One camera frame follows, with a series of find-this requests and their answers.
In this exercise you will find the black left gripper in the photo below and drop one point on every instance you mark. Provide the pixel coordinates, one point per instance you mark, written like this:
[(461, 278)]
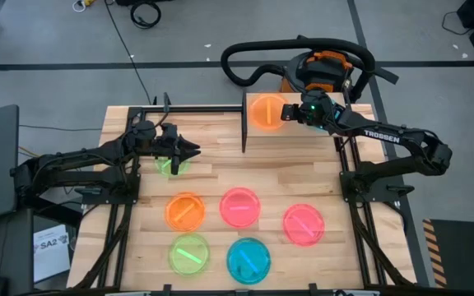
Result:
[(165, 146)]

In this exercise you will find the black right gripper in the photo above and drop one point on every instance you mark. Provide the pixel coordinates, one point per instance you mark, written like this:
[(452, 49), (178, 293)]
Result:
[(317, 113)]

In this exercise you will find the translucent green plastic plate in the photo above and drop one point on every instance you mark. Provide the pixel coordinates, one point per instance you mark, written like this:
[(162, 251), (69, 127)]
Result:
[(179, 263), (164, 164)]

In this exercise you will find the translucent orange plastic plate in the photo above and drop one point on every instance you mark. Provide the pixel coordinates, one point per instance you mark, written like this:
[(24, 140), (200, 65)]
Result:
[(261, 123), (179, 222)]

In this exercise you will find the translucent pink plastic plate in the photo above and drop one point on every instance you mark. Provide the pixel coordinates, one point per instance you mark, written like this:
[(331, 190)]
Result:
[(311, 214), (237, 218)]

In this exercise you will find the translucent blue plastic plate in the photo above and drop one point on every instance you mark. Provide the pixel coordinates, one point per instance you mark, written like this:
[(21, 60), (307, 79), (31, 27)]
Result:
[(257, 251)]

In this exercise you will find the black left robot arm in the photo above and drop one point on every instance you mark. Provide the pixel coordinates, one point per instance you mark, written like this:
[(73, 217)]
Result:
[(76, 158)]

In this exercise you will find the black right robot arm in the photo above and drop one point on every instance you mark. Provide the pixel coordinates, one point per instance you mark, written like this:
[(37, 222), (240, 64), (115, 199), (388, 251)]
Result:
[(381, 135)]

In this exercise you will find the wooden shelf with black sides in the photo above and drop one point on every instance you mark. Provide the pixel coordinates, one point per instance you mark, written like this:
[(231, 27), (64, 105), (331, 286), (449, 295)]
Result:
[(274, 134)]

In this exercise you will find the orange and black shop vacuum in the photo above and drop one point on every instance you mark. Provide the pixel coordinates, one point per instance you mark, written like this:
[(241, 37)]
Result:
[(323, 70)]

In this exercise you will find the white SA2 printed sheet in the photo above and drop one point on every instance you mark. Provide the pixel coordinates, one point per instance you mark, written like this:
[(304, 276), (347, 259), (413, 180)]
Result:
[(52, 263)]

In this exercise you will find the black mat with hazard stripes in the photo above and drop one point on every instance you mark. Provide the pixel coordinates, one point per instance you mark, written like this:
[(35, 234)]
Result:
[(463, 259)]

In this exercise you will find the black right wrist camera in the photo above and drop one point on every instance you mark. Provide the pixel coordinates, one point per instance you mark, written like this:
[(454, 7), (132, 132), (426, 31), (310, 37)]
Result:
[(290, 113)]

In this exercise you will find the black aluminium table frame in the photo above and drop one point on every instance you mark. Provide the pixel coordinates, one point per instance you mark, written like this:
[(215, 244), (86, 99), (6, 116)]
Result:
[(196, 109)]

